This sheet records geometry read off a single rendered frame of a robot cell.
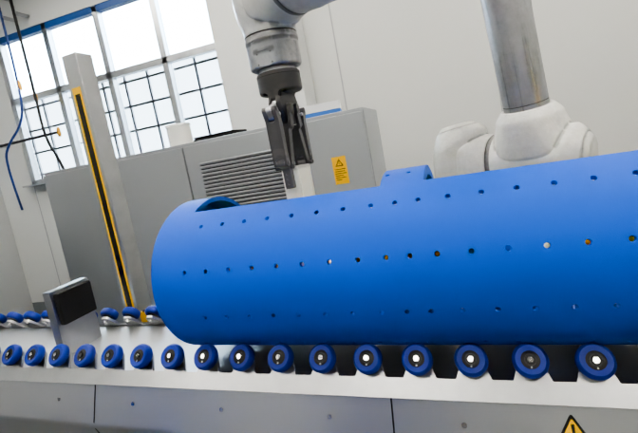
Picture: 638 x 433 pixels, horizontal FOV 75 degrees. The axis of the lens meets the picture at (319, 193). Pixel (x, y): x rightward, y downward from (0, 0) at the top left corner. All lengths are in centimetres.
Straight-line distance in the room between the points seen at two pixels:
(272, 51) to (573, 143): 69
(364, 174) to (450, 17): 169
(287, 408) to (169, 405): 24
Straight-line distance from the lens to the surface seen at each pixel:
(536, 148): 106
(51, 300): 114
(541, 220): 57
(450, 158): 116
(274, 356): 74
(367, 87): 344
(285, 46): 71
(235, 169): 238
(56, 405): 111
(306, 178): 75
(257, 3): 71
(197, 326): 76
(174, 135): 278
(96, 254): 309
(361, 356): 68
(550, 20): 354
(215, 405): 83
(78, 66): 148
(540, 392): 67
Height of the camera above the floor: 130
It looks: 7 degrees down
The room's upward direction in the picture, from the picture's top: 11 degrees counter-clockwise
